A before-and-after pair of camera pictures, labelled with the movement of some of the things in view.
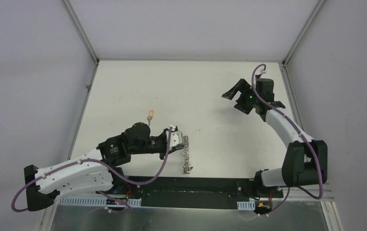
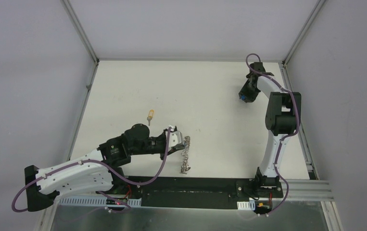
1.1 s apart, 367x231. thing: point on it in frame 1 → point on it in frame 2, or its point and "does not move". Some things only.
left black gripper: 164,142 does not move
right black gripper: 241,84 → 251,97
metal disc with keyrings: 186,166 does not move
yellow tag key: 150,116 does not move
